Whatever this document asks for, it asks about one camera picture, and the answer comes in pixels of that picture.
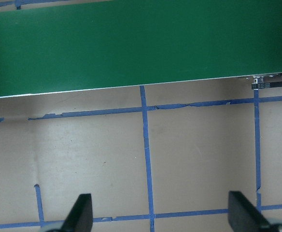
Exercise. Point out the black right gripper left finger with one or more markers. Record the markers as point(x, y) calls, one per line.
point(80, 218)

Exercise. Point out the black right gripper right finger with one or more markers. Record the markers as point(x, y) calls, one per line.
point(243, 216)

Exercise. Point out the green conveyor belt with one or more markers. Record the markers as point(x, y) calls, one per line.
point(132, 42)

